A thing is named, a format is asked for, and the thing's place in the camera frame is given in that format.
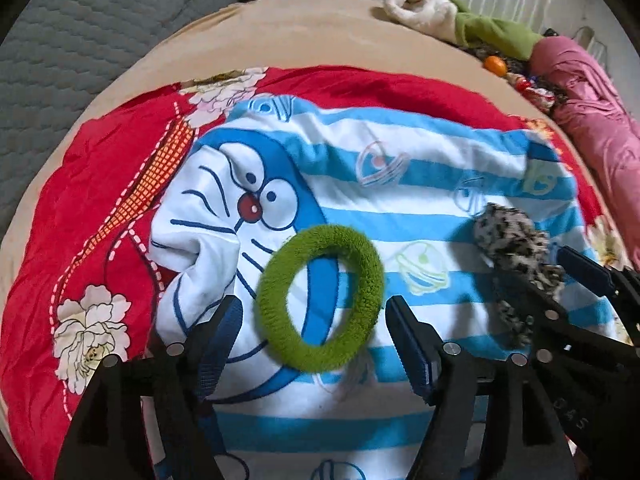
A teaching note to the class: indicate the pink padded garment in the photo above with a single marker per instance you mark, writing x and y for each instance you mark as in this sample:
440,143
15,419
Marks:
590,100

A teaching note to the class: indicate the red floral blanket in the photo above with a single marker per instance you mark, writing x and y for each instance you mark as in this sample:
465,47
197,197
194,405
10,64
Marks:
100,185

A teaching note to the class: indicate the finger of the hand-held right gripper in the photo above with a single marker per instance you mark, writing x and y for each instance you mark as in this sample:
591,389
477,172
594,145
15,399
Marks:
527,297
585,270

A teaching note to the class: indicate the white and green fleece garment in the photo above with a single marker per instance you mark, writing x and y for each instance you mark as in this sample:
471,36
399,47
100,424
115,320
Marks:
425,5

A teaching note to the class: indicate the beige bed sheet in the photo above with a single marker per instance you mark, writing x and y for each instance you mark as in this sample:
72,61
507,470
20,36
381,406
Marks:
300,35

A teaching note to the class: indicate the blue striped cartoon cloth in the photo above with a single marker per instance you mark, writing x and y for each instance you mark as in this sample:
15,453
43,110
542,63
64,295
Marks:
400,210

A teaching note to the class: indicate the dark floral cloth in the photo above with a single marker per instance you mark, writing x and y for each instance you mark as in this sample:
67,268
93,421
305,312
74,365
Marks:
537,92

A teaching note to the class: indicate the leopard print scrunchie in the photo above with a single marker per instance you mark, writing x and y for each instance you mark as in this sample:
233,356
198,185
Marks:
510,240

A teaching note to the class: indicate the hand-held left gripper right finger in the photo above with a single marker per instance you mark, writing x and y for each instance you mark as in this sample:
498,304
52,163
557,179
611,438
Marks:
407,345

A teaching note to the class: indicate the grey quilted cushion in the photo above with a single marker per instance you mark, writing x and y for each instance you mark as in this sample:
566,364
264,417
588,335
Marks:
75,35

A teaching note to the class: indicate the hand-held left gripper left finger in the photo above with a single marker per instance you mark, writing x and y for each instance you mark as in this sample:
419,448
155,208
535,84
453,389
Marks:
225,340

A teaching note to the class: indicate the small orange fruit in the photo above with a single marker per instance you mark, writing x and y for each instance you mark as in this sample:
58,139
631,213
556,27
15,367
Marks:
494,66

